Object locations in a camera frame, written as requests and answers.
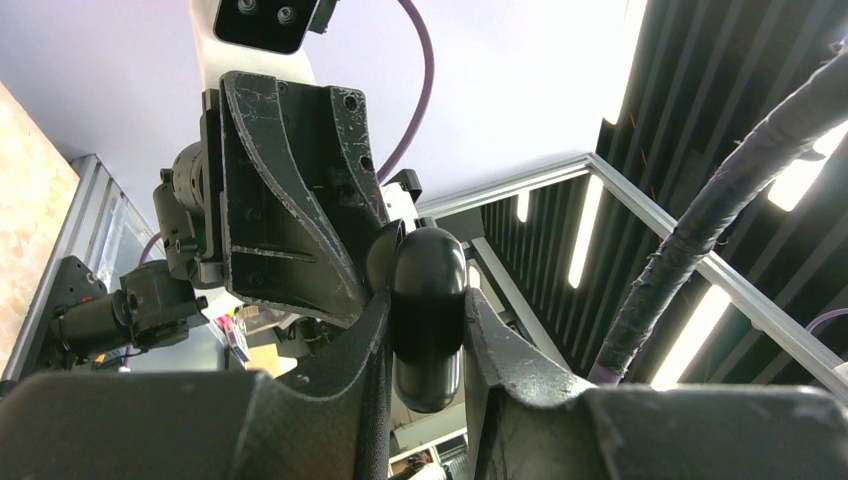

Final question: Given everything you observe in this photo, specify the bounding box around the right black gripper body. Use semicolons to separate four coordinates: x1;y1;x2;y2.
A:
153;89;224;289

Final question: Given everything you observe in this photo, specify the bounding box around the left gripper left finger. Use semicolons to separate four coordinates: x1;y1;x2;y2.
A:
1;290;392;479

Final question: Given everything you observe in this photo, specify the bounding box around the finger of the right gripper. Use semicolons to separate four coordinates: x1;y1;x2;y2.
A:
278;81;386;232
220;71;370;328

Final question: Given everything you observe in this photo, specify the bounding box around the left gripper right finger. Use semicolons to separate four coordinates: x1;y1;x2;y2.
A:
464;289;847;479

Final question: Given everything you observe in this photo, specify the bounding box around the black earbud case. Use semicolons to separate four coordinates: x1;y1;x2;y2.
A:
365;220;467;414

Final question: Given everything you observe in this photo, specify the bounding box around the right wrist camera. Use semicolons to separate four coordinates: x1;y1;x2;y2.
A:
189;0;337;90

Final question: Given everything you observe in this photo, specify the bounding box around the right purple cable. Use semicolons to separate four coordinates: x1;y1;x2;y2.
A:
135;0;437;266

